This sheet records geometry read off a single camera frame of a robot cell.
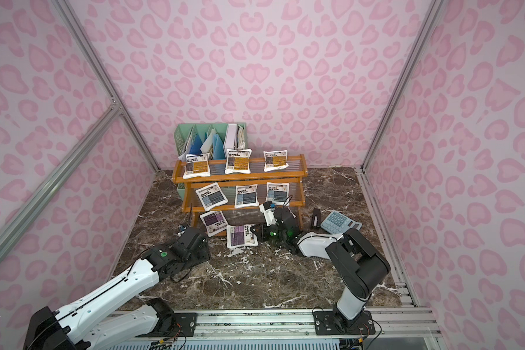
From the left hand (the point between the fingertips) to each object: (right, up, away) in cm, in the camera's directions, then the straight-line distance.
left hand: (206, 249), depth 81 cm
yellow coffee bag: (-3, +31, -2) cm, 31 cm away
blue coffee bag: (+14, +20, +7) cm, 25 cm away
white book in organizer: (+6, +44, +14) cm, 47 cm away
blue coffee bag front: (0, +19, +7) cm, 21 cm away
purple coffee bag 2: (+12, +4, +5) cm, 14 cm away
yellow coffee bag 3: (+26, +33, 0) cm, 42 cm away
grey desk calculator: (+53, +7, +15) cm, 56 cm away
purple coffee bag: (0, +8, +14) cm, 16 cm away
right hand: (+15, +6, +5) cm, 17 cm away
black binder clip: (+44, +7, +15) cm, 48 cm away
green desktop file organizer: (-1, +45, +16) cm, 48 cm away
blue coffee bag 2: (+27, +21, +8) cm, 35 cm away
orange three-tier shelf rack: (+33, +28, -1) cm, 43 cm away
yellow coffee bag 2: (+12, +33, -1) cm, 35 cm away
